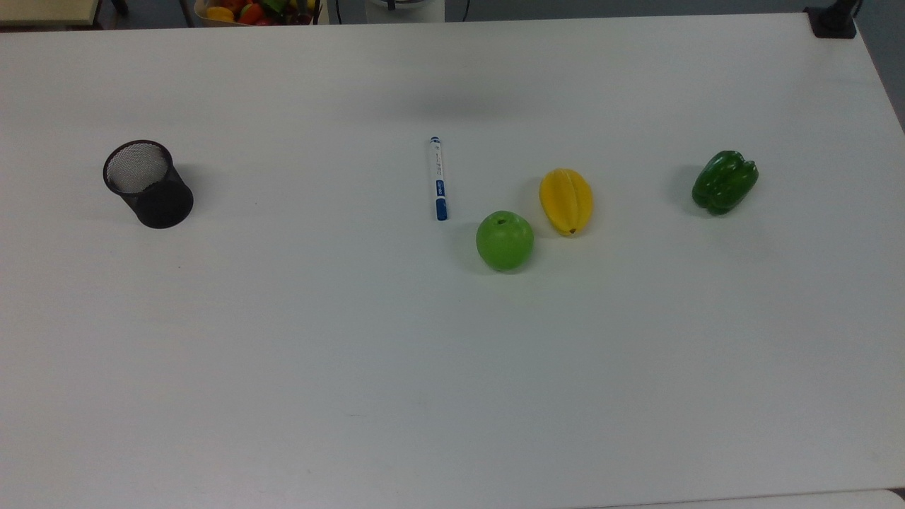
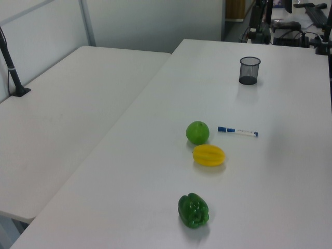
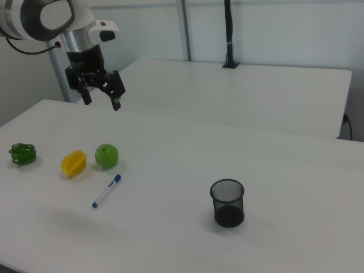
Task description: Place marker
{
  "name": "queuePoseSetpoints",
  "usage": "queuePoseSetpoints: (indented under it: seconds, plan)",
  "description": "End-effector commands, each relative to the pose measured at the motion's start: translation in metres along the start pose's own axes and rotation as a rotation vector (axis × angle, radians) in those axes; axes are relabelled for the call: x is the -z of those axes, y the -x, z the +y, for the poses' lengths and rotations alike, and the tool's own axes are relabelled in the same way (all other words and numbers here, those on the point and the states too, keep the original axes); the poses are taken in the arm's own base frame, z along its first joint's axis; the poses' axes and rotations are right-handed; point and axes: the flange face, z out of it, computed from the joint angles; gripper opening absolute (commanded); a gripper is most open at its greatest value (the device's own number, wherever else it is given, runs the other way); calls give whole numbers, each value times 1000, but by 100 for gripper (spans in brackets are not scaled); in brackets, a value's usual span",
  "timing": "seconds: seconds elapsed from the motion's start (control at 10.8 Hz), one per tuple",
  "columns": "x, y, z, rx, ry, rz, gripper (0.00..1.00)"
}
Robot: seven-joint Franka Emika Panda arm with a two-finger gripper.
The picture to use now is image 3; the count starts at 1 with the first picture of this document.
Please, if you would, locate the wall socket with black cable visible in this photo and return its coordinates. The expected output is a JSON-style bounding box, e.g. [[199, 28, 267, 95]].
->
[[342, 113, 353, 140]]

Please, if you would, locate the green toy apple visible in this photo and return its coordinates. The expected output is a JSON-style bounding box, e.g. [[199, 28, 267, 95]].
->
[[94, 143, 119, 168]]

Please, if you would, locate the yellow toy starfruit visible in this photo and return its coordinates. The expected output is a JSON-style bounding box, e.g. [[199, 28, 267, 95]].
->
[[61, 150, 88, 177]]

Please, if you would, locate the black mesh pen cup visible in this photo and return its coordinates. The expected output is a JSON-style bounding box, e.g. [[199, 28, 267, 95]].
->
[[209, 178, 246, 228]]

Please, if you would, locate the white marker with blue cap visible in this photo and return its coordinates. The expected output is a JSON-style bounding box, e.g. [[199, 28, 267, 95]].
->
[[91, 173, 122, 209]]

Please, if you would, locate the grey partition post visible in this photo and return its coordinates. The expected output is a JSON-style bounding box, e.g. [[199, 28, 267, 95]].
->
[[175, 0, 195, 62]]

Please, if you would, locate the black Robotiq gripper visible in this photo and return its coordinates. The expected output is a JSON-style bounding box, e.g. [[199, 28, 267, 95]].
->
[[64, 44, 127, 111]]

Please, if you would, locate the white side table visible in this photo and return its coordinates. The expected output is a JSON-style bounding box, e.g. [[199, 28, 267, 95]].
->
[[76, 59, 353, 139]]

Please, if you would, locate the black camera pole with base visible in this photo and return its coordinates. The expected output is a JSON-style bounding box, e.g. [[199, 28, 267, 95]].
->
[[222, 0, 239, 69]]

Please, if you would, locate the green toy bell pepper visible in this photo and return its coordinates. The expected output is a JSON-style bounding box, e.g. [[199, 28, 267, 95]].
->
[[8, 143, 38, 166]]

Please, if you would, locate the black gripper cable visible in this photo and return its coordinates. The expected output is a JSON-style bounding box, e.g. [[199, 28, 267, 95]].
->
[[5, 36, 62, 55]]

